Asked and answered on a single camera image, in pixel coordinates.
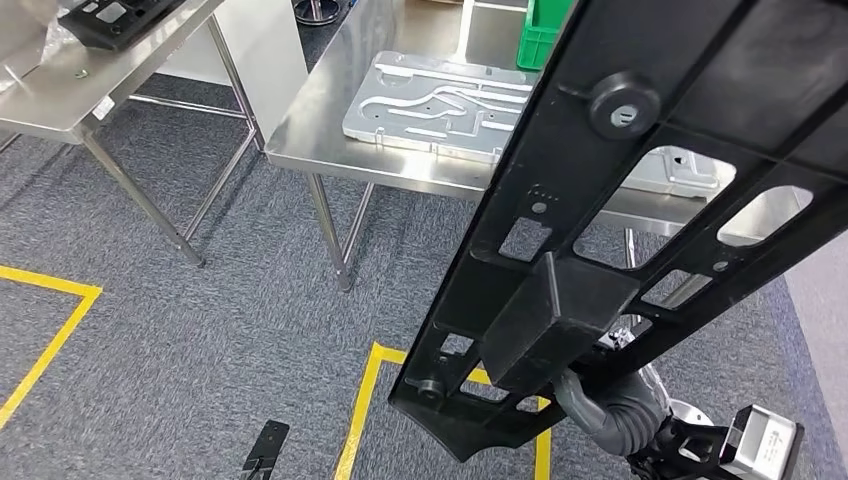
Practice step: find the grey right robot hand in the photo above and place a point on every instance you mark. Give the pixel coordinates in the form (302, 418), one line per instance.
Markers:
(573, 404)

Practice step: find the long black plastic part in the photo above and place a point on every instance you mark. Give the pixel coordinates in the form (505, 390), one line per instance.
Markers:
(112, 26)
(596, 40)

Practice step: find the large steel workbench table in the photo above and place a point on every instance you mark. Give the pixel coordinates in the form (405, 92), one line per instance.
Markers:
(318, 132)

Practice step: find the yellow floor tape square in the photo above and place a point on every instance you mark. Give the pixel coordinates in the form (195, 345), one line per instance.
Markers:
(60, 328)
(361, 411)

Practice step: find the silver stamped metal panel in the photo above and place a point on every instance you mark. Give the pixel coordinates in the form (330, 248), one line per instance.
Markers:
(424, 106)

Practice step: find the green plastic crate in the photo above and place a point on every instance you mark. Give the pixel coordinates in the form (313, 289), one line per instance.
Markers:
(540, 40)

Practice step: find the white cabinet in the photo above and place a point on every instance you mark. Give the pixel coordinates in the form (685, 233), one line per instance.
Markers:
(265, 60)

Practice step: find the white table label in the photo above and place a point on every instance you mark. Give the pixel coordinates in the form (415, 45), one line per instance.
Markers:
(103, 107)

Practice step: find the small steel table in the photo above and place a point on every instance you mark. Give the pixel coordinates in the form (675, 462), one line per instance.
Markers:
(66, 99)

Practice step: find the clear plastic wrap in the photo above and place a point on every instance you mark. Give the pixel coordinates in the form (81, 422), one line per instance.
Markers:
(26, 33)

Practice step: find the black right wrist camera bracket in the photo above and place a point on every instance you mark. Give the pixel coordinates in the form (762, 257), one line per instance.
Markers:
(682, 447)

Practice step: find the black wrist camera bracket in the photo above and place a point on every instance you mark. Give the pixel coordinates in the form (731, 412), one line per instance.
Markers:
(682, 447)
(265, 447)

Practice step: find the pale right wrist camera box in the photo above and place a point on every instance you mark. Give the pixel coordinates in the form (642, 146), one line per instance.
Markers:
(762, 444)

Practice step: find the black left wrist camera bracket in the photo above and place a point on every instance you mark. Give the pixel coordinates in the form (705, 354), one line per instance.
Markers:
(265, 447)

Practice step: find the chrome stanchion post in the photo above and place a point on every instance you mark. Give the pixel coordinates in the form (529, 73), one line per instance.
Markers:
(316, 12)

